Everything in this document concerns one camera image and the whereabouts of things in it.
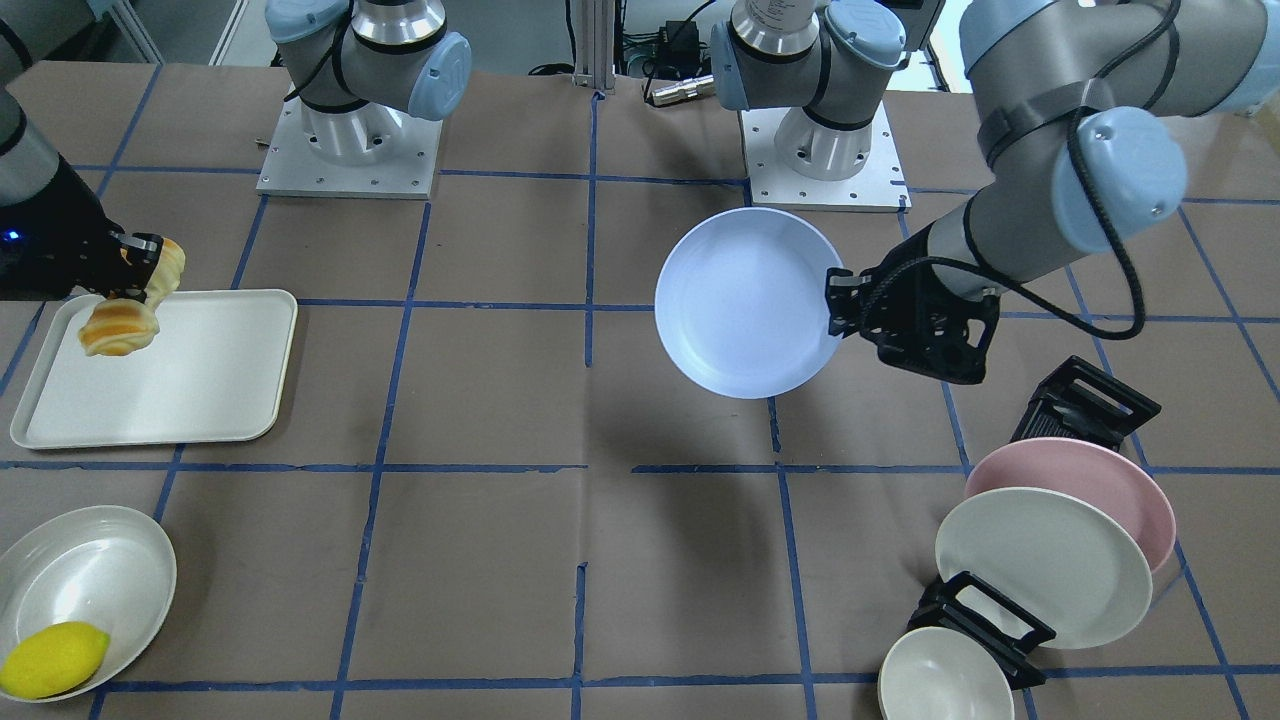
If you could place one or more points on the cream plate in rack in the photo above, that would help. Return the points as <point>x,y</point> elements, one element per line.
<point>1063,561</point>

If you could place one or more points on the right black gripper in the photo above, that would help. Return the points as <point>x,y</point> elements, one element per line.
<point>62,228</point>

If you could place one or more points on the cream shallow dish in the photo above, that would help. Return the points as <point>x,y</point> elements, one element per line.
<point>109,566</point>

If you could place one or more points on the blue plate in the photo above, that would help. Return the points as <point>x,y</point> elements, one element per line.
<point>739,304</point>

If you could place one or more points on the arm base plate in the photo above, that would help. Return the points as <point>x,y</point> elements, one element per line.
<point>795,164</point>
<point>371,153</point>

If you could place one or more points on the orange striped bread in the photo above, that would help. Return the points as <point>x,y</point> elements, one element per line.
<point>118,327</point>

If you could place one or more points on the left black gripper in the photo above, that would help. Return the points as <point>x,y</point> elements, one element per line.
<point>908,287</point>

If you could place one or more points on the black dish rack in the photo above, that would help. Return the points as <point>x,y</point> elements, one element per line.
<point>1077,401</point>

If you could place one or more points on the cream tray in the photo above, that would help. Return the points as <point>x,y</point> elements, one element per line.
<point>214,373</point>

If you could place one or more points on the aluminium frame post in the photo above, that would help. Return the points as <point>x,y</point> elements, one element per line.
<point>595,32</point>

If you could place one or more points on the cream bowl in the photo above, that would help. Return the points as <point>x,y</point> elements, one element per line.
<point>936,673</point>

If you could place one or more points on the yellow lemon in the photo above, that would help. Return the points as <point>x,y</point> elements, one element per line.
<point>54,661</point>

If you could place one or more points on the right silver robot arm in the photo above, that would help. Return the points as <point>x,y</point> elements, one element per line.
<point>343,56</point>

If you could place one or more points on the pink plate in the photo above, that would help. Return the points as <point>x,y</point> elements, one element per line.
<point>1095,475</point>

